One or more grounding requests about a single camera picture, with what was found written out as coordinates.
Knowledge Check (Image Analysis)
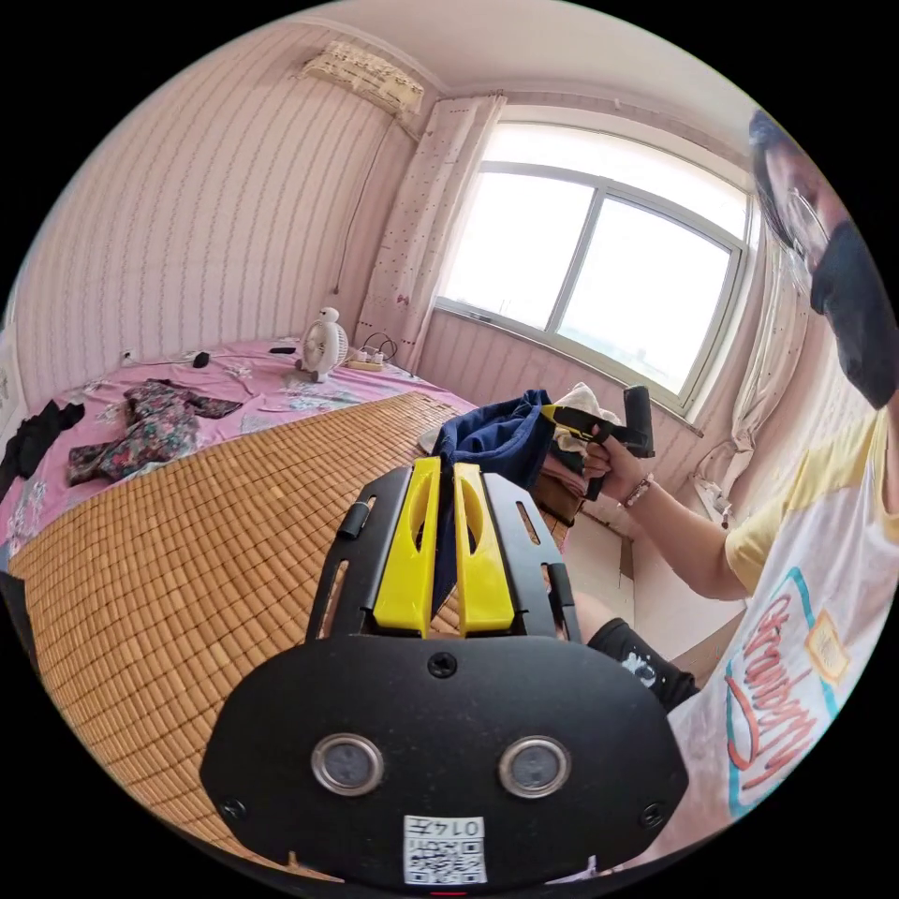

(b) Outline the person's right hand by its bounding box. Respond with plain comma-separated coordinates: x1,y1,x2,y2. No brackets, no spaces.
581,438,656,508

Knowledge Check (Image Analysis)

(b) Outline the white table fan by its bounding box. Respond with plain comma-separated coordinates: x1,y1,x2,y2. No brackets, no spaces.
294,302,350,385

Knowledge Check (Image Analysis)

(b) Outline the dark floral garment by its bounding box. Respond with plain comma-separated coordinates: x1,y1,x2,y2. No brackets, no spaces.
66,378,244,488

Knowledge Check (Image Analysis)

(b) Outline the window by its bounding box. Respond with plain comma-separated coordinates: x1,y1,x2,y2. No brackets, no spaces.
432,120,759,417

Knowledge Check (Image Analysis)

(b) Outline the black garment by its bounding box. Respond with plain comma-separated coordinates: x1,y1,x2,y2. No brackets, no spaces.
0,400,86,504

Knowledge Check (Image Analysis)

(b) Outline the blue t-shirt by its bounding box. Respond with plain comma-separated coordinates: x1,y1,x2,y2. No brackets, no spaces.
429,388,565,619

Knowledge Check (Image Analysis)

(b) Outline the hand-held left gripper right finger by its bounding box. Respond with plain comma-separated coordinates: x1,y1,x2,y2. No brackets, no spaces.
452,462,519,639

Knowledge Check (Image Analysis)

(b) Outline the bed with woven mat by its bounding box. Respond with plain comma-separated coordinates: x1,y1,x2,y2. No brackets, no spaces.
0,336,585,888

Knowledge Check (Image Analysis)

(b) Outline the air conditioner with lace cover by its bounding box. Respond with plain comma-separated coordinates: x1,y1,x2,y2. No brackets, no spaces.
293,39,427,118

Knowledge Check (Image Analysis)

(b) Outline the person's body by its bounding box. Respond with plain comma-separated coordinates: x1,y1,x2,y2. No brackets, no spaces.
577,109,899,876

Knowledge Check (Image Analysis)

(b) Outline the pink dotted curtain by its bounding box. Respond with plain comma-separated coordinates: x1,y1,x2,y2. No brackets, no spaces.
350,93,508,375
691,214,810,508

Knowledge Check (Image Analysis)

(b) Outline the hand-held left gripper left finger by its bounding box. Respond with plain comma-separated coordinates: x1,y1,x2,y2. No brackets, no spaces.
372,456,442,639

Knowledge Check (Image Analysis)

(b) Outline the white power strip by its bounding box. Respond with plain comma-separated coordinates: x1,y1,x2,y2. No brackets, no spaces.
342,332,399,374

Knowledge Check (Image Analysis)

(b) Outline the pile of clothes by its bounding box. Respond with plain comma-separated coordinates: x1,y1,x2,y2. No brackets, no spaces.
537,382,625,526

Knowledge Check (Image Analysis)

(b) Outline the person's right forearm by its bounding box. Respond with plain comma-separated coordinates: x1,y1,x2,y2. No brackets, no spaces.
620,473,759,602

